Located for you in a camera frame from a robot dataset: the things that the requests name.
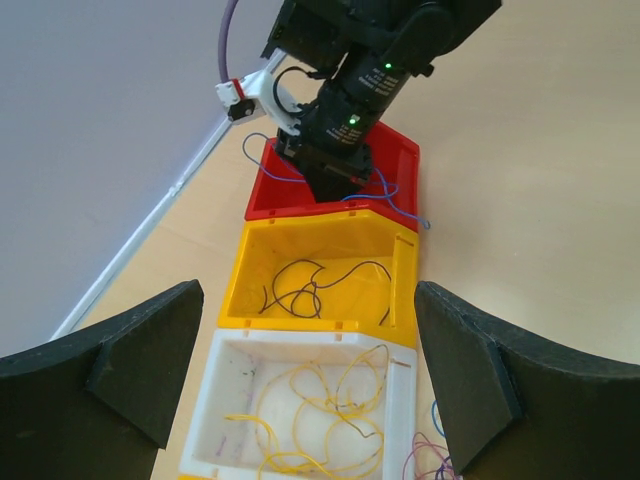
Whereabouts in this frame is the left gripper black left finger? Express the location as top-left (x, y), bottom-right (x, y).
top-left (1, 280), bottom-right (204, 479)

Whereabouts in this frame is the blue wire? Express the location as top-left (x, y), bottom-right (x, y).
top-left (242, 132), bottom-right (432, 231)

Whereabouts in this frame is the aluminium back rail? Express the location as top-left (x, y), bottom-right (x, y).
top-left (49, 52), bottom-right (286, 341)

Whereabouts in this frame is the yellow plastic bin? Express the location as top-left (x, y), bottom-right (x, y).
top-left (217, 210), bottom-right (419, 348)
top-left (178, 474), bottom-right (221, 480)

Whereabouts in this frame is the near yellow plastic bin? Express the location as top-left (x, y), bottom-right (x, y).
top-left (178, 474), bottom-right (221, 480)

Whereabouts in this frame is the dark purple wire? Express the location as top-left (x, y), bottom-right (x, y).
top-left (258, 258), bottom-right (394, 329)

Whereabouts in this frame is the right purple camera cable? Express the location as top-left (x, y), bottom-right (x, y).
top-left (218, 0), bottom-right (244, 84)

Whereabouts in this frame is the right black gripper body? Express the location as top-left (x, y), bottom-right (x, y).
top-left (275, 82), bottom-right (385, 203)

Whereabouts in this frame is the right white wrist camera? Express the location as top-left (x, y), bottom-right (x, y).
top-left (215, 70), bottom-right (301, 136)

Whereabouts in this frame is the white plastic bin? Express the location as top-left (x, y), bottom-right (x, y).
top-left (179, 329), bottom-right (417, 479)

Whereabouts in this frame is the coloured wire bundle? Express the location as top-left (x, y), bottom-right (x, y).
top-left (408, 399), bottom-right (461, 480)

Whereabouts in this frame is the far yellow plastic bin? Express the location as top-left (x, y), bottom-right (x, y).
top-left (217, 210), bottom-right (419, 348)

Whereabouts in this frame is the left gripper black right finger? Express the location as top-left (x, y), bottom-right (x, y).
top-left (415, 281), bottom-right (639, 479)

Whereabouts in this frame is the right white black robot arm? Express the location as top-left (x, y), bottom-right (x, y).
top-left (262, 0), bottom-right (502, 203)

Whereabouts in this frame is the red plastic bin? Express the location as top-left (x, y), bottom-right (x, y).
top-left (242, 122), bottom-right (429, 231)

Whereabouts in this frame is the yellow wire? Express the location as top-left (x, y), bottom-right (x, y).
top-left (223, 343), bottom-right (392, 479)

